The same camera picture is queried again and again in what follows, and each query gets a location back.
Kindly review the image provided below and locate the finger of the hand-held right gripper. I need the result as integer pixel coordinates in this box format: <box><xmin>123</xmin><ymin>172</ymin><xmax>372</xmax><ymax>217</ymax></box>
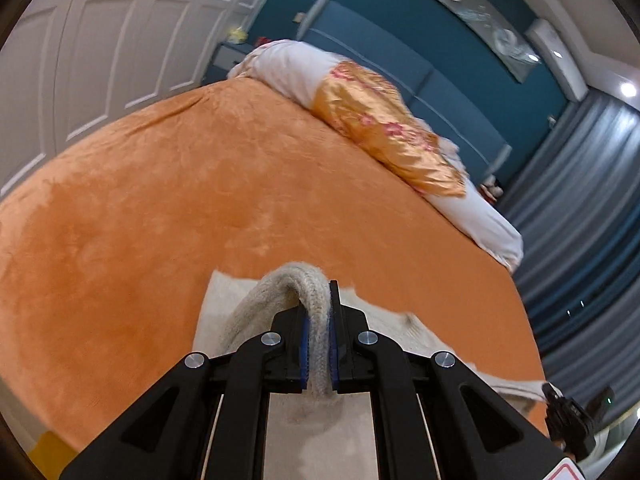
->
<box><xmin>587</xmin><ymin>385</ymin><xmax>615</xmax><ymax>423</ymax></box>
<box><xmin>542</xmin><ymin>382</ymin><xmax>598</xmax><ymax>458</ymax></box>

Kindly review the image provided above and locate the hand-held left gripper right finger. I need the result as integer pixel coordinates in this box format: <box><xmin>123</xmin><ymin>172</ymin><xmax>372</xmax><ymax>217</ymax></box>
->
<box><xmin>327</xmin><ymin>280</ymin><xmax>586</xmax><ymax>480</ymax></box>

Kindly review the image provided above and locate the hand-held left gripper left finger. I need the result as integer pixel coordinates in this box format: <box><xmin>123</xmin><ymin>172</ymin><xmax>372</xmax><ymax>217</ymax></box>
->
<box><xmin>59</xmin><ymin>307</ymin><xmax>307</xmax><ymax>480</ymax></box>

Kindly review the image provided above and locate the beige knit sweater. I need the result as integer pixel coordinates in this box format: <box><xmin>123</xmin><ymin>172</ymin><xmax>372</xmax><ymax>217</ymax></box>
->
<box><xmin>192</xmin><ymin>260</ymin><xmax>551</xmax><ymax>480</ymax></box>

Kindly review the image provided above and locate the grey blue curtain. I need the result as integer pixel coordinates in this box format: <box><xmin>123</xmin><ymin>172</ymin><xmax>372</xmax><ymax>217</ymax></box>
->
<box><xmin>492</xmin><ymin>87</ymin><xmax>640</xmax><ymax>421</ymax></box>

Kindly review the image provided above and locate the white pillow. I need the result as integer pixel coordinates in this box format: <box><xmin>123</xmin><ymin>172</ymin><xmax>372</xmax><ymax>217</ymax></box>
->
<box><xmin>227</xmin><ymin>39</ymin><xmax>525</xmax><ymax>273</ymax></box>

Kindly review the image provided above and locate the orange plush blanket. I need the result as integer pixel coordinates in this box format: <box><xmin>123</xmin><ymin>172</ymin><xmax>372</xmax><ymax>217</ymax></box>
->
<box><xmin>0</xmin><ymin>80</ymin><xmax>548</xmax><ymax>456</ymax></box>

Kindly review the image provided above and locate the orange floral pillow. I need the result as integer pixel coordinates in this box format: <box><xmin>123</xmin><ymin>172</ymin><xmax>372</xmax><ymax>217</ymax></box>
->
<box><xmin>310</xmin><ymin>59</ymin><xmax>468</xmax><ymax>198</ymax></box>

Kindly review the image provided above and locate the yellow cloth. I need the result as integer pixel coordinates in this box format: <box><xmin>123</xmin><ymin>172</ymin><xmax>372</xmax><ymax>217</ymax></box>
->
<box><xmin>34</xmin><ymin>430</ymin><xmax>77</xmax><ymax>462</ymax></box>

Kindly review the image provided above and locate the blue nightstand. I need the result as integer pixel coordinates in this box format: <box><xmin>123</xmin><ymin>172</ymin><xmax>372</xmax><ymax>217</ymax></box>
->
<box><xmin>202</xmin><ymin>42</ymin><xmax>256</xmax><ymax>86</ymax></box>

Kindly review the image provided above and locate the blue padded headboard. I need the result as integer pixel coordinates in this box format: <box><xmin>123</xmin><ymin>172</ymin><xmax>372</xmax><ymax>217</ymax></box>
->
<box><xmin>295</xmin><ymin>0</ymin><xmax>513</xmax><ymax>181</ymax></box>

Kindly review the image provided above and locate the white air conditioner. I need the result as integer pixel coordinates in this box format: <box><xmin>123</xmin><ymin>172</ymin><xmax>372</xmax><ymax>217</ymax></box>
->
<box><xmin>527</xmin><ymin>17</ymin><xmax>593</xmax><ymax>103</ymax></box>

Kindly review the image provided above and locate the white panelled wardrobe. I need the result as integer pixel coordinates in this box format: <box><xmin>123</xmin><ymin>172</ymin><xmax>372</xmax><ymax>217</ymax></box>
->
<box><xmin>0</xmin><ymin>0</ymin><xmax>296</xmax><ymax>201</ymax></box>

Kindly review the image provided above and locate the long wall painting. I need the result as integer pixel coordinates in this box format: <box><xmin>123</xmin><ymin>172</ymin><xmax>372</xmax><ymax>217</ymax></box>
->
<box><xmin>390</xmin><ymin>0</ymin><xmax>543</xmax><ymax>83</ymax></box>

